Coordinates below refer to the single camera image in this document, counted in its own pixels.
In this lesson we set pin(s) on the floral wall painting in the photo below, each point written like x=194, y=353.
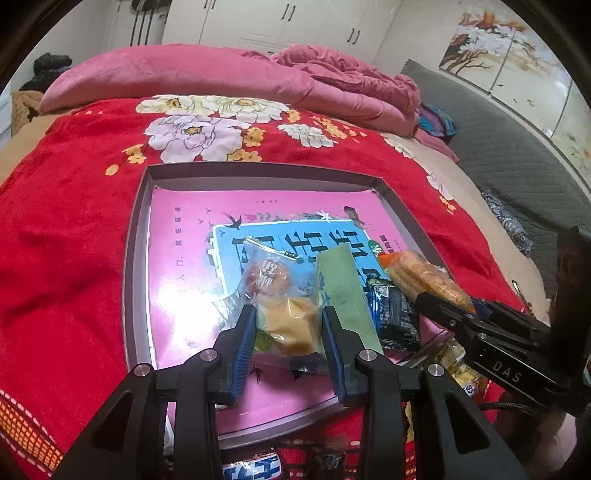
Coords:
x=508, y=55

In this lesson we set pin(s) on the red floral blanket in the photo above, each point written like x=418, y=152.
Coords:
x=69, y=207

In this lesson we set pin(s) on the dark blue snack packet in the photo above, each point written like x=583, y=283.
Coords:
x=392, y=318

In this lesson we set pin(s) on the clear yellow pastry packet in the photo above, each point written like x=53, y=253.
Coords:
x=288, y=325

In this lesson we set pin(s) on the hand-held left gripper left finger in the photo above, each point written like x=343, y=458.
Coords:
x=244, y=350

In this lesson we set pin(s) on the white wardrobe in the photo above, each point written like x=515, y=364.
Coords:
x=258, y=18

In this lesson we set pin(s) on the colourful striped cloth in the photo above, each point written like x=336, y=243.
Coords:
x=436, y=120

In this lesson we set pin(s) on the beige knitted cushion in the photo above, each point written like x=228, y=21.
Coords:
x=23, y=106

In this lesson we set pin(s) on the orange snack packet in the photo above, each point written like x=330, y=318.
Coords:
x=425, y=277

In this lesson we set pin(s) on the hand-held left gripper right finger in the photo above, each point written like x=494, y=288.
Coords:
x=334, y=364

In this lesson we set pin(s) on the grey sofa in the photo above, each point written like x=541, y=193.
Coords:
x=508, y=152

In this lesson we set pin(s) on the pale green snack packet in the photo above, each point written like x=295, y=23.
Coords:
x=344, y=286

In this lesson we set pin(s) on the yellow snack packet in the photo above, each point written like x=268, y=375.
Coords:
x=455, y=364

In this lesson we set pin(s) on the dark clothing pile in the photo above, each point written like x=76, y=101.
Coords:
x=46, y=69

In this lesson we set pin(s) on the pink and blue book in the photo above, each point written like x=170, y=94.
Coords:
x=184, y=258

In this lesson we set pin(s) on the blue and red snack packet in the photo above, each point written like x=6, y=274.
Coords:
x=251, y=468

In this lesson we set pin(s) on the shallow grey box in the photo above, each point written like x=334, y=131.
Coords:
x=136, y=277

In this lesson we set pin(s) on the grey patterned cloth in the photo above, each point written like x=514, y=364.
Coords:
x=508, y=221

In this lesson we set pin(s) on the clear cookie packet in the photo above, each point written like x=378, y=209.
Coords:
x=270, y=277

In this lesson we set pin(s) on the pink quilt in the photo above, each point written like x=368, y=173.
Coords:
x=184, y=74

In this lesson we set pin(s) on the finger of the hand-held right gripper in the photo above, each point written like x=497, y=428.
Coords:
x=503, y=316
x=448, y=316

